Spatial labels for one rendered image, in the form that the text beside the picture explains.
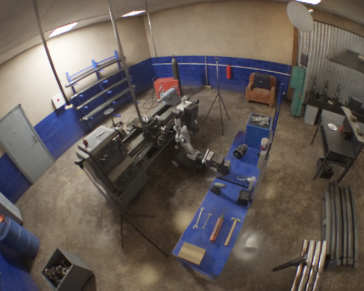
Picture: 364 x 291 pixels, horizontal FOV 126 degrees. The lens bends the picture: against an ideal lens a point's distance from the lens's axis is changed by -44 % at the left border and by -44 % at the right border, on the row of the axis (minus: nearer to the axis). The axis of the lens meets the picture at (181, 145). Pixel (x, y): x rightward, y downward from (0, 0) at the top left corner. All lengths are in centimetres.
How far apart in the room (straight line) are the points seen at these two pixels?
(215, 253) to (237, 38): 578
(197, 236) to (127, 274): 146
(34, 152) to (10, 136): 94
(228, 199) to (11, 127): 520
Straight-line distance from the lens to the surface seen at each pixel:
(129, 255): 286
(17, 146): 535
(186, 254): 166
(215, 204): 193
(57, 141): 564
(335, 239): 312
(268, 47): 590
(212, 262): 172
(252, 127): 236
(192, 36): 659
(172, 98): 384
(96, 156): 242
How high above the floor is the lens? 257
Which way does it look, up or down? 41 degrees down
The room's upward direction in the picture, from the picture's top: 10 degrees counter-clockwise
